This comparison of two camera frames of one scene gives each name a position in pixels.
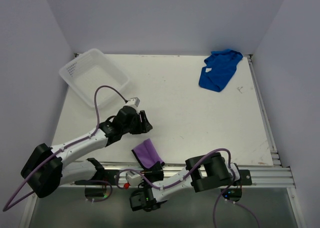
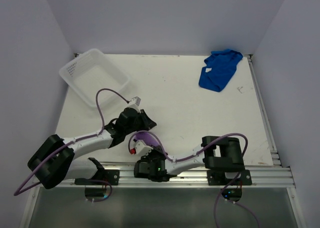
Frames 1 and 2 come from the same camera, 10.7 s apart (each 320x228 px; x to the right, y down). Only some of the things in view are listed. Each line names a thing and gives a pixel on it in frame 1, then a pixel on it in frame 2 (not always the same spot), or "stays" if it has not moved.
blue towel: (219, 69) stays
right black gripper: (157, 170) to (145, 158)
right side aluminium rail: (264, 112) stays
